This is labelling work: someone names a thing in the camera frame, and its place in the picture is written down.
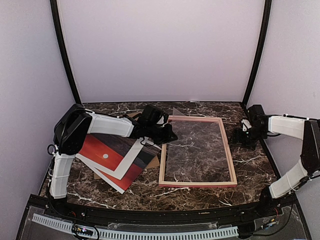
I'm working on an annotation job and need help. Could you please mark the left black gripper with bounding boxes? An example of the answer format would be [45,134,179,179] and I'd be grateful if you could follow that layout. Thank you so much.
[146,123,178,145]

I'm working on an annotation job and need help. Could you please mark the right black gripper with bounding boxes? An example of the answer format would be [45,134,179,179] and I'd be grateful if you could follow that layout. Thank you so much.
[228,126,267,150]

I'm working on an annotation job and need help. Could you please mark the brown cardboard backing board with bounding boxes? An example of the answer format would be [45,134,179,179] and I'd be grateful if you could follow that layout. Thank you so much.
[93,111,160,180]

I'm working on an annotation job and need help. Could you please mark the clear acrylic sheet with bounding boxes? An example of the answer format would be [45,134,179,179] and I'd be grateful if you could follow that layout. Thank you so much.
[164,108,232,183]

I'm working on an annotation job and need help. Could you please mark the light wooden picture frame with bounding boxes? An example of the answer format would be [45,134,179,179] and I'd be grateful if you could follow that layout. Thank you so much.
[158,116,238,188]

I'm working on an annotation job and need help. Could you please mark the white photo mat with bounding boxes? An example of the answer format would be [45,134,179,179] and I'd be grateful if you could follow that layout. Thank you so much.
[75,134,149,180]

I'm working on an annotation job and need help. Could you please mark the red sunset photo print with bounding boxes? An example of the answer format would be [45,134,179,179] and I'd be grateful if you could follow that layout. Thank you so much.
[76,133,161,194]

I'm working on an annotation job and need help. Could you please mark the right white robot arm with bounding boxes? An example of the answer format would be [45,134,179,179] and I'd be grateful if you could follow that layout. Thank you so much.
[230,104,320,217]

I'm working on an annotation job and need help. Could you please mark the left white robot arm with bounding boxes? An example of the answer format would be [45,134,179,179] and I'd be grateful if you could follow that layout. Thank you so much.
[47,104,178,218]

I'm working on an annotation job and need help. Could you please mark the small circuit board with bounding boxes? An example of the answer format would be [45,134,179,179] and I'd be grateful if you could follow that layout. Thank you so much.
[71,224,94,236]

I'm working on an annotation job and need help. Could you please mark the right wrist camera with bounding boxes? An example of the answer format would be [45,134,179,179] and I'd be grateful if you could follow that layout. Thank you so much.
[241,118,252,132]

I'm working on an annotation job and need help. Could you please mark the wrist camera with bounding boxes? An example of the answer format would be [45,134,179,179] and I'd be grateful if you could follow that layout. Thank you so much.
[241,118,252,132]
[156,112,169,126]

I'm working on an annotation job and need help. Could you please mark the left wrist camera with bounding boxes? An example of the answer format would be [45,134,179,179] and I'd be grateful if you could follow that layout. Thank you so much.
[156,112,169,126]

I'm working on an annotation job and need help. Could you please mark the black front rail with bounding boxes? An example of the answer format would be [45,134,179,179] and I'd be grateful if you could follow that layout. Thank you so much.
[16,195,311,240]

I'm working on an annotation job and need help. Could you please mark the right black corner post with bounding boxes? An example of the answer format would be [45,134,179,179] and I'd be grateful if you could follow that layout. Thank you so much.
[242,0,272,106]

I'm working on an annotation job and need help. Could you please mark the black corner post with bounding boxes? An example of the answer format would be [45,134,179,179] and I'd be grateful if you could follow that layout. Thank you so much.
[49,0,82,104]
[242,0,272,106]

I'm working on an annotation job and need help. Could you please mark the grey slotted cable duct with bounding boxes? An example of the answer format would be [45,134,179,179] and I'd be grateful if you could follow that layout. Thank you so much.
[31,212,239,240]

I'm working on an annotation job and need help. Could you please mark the left black corner post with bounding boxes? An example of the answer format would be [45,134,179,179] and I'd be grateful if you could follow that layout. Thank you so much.
[49,0,82,104]

